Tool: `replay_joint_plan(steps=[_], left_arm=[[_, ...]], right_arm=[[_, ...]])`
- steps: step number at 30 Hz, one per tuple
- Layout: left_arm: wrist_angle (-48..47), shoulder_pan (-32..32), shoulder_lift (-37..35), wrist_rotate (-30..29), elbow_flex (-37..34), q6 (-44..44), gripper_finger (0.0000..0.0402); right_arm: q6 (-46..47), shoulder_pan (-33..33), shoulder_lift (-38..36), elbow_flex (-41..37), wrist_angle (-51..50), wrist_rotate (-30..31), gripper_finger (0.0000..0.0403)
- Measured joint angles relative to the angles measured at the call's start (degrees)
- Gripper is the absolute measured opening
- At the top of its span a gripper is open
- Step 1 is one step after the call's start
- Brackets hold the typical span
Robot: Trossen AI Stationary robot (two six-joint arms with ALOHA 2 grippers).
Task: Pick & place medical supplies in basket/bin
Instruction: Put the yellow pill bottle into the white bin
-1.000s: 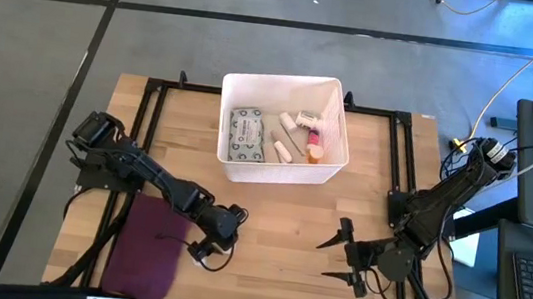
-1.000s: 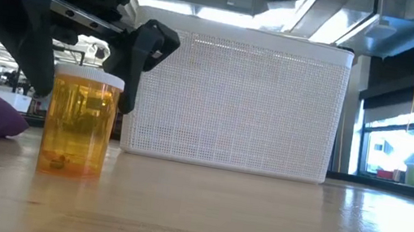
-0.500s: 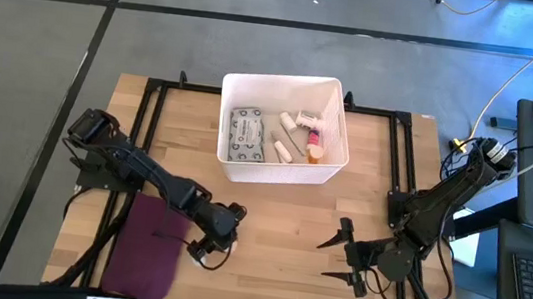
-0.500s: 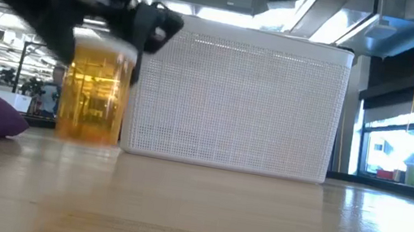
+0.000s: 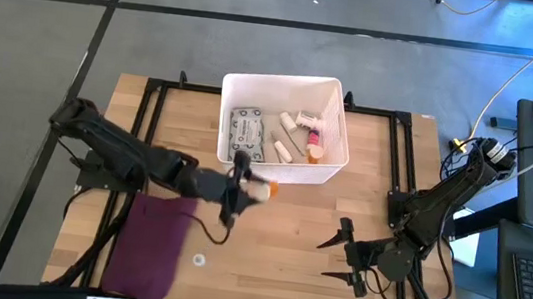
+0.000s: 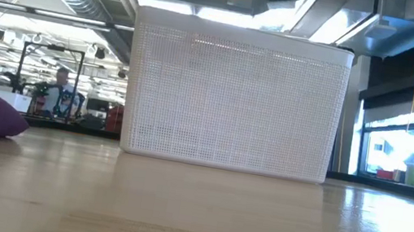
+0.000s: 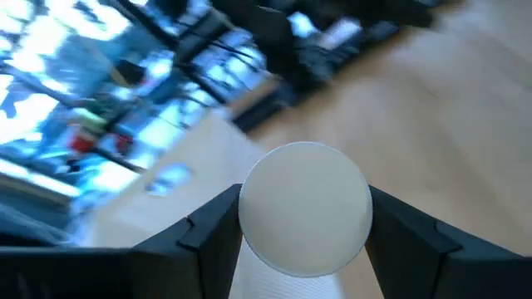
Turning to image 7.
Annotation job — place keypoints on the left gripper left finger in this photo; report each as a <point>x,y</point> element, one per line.
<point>124,274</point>

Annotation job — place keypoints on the red cup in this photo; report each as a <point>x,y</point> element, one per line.
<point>83,144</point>

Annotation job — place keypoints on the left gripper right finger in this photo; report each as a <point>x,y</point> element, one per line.
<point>436,270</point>

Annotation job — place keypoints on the white plastic basket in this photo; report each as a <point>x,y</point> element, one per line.
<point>199,158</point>

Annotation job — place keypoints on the round beige wooden disc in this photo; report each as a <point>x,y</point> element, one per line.
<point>305,207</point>

